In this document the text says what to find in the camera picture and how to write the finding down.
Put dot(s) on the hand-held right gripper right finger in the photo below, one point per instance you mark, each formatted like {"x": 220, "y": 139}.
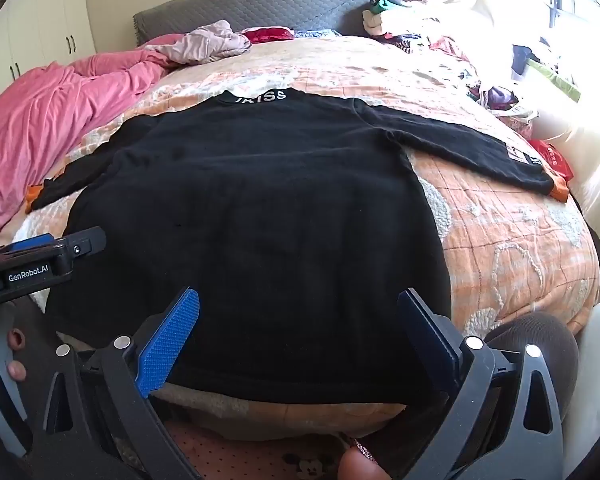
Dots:
{"x": 432, "y": 347}

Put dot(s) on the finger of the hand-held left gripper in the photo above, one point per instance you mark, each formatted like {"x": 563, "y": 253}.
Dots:
{"x": 82, "y": 245}

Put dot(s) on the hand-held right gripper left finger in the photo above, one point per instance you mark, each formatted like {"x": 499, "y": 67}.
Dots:
{"x": 170, "y": 345}

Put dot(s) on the black sweater with orange cuffs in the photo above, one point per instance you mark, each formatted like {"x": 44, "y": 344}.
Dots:
{"x": 260, "y": 220}

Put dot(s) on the white bag of clothes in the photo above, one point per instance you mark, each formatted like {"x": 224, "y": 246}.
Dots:
{"x": 500, "y": 97}

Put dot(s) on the pile of mixed clothes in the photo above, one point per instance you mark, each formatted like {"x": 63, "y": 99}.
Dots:
{"x": 410, "y": 20}

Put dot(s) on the person's left hand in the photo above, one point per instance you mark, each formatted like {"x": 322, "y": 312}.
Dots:
{"x": 16, "y": 369}

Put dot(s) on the person's right hand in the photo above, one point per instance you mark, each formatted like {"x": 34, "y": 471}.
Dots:
{"x": 362, "y": 466}

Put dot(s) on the pink blanket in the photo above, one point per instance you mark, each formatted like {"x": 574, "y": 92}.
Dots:
{"x": 55, "y": 110}

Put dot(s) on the orange patterned quilt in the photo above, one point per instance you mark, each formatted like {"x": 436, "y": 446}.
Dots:
{"x": 505, "y": 240}

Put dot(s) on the person's dotted pink clothing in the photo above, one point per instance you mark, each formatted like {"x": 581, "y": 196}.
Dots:
{"x": 250, "y": 455}

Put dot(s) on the cream wardrobe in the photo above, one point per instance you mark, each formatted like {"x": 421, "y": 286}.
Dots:
{"x": 40, "y": 25}

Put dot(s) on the red plastic bag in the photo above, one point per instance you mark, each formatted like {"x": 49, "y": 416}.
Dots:
{"x": 555, "y": 157}

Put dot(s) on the floral bag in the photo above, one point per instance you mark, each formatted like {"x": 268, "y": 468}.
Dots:
{"x": 519, "y": 125}

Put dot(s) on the pale mauve garment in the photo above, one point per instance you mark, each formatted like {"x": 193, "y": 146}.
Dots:
{"x": 205, "y": 40}

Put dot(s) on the red cloth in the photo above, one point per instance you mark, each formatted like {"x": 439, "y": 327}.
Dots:
{"x": 267, "y": 35}

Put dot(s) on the green strip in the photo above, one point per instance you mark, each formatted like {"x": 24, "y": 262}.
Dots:
{"x": 555, "y": 77}

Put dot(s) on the grey quilted headboard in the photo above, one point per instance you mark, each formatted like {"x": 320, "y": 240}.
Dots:
{"x": 260, "y": 2}

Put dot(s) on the dark hanging garment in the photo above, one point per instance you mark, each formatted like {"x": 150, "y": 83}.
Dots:
{"x": 522, "y": 57}

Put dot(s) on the blue patterned cloth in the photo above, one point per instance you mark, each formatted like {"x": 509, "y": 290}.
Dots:
{"x": 317, "y": 33}

